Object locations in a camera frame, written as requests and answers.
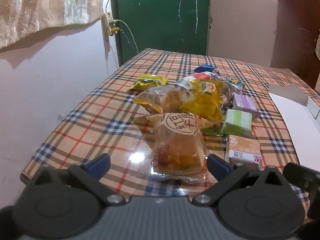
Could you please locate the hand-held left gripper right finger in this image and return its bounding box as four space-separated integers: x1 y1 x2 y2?
192 154 292 207

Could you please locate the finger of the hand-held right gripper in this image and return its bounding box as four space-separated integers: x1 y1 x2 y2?
283 162 320 220

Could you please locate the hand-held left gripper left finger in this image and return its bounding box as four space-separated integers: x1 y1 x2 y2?
25 153 127 206

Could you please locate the clear pastry packet round label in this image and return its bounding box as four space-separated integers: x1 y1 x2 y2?
134 112 213 184

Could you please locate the green wafer packet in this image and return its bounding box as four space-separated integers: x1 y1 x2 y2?
201 127 223 137
220 109 253 135

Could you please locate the white cardboard box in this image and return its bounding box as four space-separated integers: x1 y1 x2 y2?
268 84 320 178

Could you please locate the large yellow snack bag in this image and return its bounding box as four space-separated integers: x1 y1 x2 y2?
179 79 227 122

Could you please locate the clear bread packet orange edge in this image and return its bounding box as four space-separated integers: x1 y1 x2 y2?
133 85 195 114

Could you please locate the clear snack packet red label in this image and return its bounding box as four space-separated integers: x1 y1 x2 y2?
175 71 232 105

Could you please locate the blue snack packet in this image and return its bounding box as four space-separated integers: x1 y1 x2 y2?
194 64 217 73

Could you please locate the plaid tablecloth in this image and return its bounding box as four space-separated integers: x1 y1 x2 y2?
20 48 320 240

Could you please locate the purple wafer packet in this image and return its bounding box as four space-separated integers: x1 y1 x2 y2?
232 93 262 117

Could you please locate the dark green snack packet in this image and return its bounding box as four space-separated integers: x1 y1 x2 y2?
224 76 245 90

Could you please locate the small yellow snack packet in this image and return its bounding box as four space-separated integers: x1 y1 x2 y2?
129 73 168 92

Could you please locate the white hanging cloth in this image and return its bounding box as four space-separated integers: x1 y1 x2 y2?
314 30 320 60

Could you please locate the brown wooden door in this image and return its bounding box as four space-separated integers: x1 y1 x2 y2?
271 0 320 90

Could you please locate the green cabinet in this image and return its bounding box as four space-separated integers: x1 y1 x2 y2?
111 0 212 67

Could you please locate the beige patterned curtain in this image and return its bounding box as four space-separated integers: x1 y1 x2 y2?
0 0 104 49

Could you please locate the braided charging cable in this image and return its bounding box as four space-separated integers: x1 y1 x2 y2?
117 28 137 53

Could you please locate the cream wall socket strip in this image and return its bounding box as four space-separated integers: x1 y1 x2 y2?
101 12 120 37

